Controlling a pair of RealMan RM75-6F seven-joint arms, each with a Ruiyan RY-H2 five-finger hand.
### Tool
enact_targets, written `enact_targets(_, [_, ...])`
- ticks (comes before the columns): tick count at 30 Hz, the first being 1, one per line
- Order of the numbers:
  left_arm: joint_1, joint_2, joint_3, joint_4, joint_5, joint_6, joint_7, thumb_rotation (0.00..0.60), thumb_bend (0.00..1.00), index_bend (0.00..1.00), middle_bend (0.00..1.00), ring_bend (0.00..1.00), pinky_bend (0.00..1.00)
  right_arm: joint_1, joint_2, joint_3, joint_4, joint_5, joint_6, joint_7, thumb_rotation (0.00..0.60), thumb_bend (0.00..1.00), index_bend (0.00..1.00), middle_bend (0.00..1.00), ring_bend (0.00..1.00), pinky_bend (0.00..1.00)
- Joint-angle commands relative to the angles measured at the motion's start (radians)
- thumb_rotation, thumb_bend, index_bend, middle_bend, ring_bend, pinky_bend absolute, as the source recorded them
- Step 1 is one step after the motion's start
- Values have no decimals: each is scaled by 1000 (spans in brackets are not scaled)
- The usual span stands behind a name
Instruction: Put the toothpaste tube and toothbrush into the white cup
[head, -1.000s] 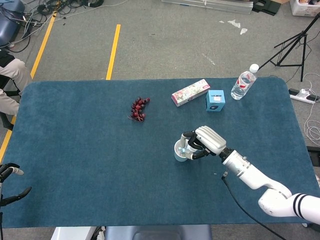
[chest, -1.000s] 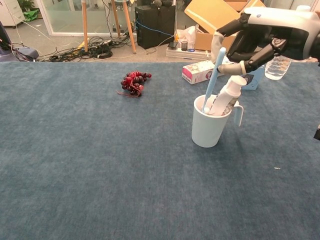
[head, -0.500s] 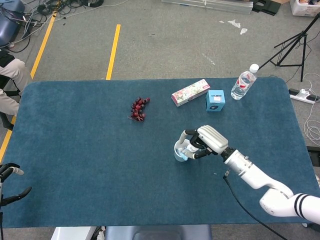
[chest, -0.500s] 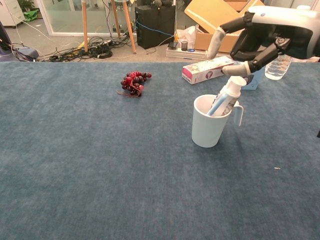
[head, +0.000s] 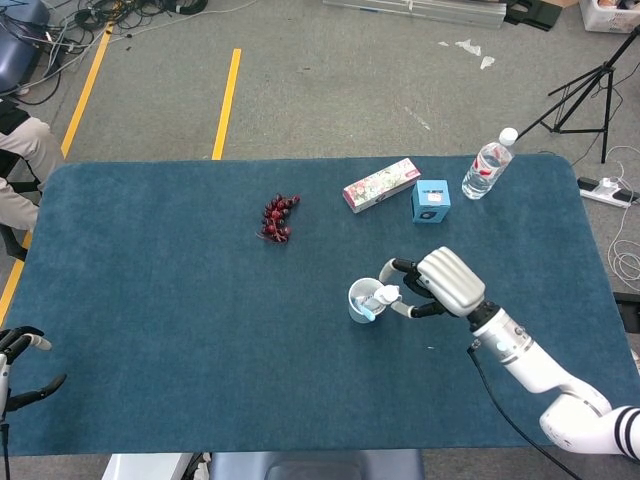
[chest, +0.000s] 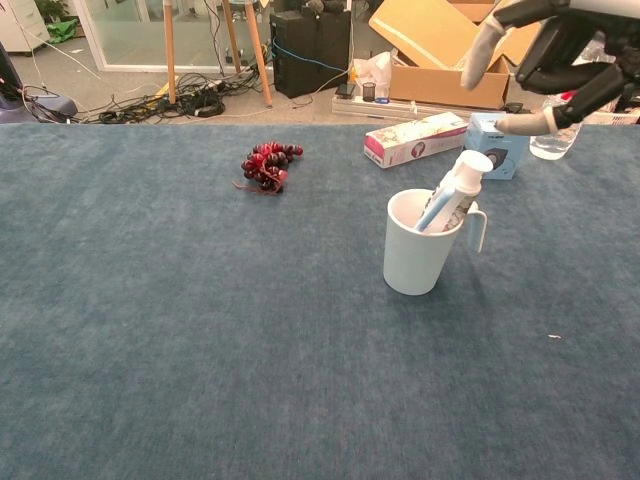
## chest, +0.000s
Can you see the blue table carpet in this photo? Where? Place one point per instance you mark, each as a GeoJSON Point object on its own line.
{"type": "Point", "coordinates": [200, 325]}

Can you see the light blue toothbrush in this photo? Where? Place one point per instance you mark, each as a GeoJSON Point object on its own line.
{"type": "Point", "coordinates": [435, 210]}

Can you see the open cardboard box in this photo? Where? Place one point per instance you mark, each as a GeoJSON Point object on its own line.
{"type": "Point", "coordinates": [440, 85]}

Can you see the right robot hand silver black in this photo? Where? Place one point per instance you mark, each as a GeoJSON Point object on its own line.
{"type": "Point", "coordinates": [550, 80]}

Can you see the pink floral carton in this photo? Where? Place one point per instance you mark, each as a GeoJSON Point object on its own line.
{"type": "Point", "coordinates": [410, 142]}

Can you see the black mesh pen cup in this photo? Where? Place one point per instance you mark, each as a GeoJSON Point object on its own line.
{"type": "Point", "coordinates": [369, 92]}

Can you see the dark blue padded seat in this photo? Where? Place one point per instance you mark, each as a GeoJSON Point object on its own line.
{"type": "Point", "coordinates": [55, 105]}

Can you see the green potted plant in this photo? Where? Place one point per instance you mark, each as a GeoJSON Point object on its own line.
{"type": "Point", "coordinates": [50, 10]}

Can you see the white plastic basket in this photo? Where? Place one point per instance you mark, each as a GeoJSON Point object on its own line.
{"type": "Point", "coordinates": [622, 119]}

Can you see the red grape bunch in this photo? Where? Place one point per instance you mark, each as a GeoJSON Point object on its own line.
{"type": "Point", "coordinates": [265, 162]}

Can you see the blue speaker box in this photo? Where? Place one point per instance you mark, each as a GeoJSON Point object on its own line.
{"type": "Point", "coordinates": [510, 160]}

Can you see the black smartphone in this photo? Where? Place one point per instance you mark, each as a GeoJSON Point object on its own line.
{"type": "Point", "coordinates": [345, 90]}

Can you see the clear water bottle red label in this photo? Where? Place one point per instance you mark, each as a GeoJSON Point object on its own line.
{"type": "Point", "coordinates": [550, 147]}

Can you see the white cabinet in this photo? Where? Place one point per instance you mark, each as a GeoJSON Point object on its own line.
{"type": "Point", "coordinates": [20, 25]}

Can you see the wooden stool leg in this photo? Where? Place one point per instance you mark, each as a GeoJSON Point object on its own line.
{"type": "Point", "coordinates": [231, 40]}
{"type": "Point", "coordinates": [257, 50]}
{"type": "Point", "coordinates": [170, 50]}

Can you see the green bag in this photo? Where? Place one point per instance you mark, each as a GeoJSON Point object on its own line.
{"type": "Point", "coordinates": [62, 30]}

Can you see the white plastic bag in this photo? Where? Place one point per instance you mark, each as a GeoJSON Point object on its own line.
{"type": "Point", "coordinates": [372, 67]}

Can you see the white toothpaste tube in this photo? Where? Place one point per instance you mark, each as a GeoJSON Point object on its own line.
{"type": "Point", "coordinates": [470, 172]}

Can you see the black computer tower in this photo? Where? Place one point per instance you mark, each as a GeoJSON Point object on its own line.
{"type": "Point", "coordinates": [310, 55]}

